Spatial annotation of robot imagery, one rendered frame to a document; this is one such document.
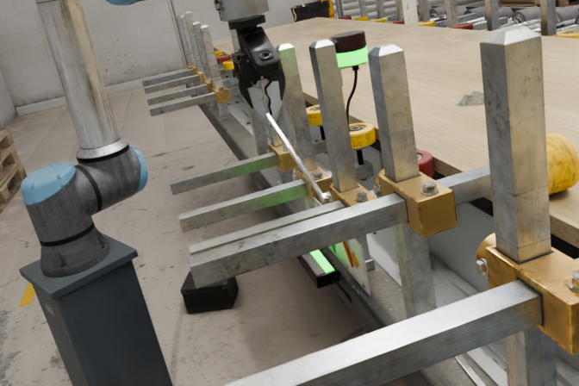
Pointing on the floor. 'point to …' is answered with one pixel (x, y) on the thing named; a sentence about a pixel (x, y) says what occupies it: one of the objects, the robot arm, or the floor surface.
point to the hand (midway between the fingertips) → (270, 121)
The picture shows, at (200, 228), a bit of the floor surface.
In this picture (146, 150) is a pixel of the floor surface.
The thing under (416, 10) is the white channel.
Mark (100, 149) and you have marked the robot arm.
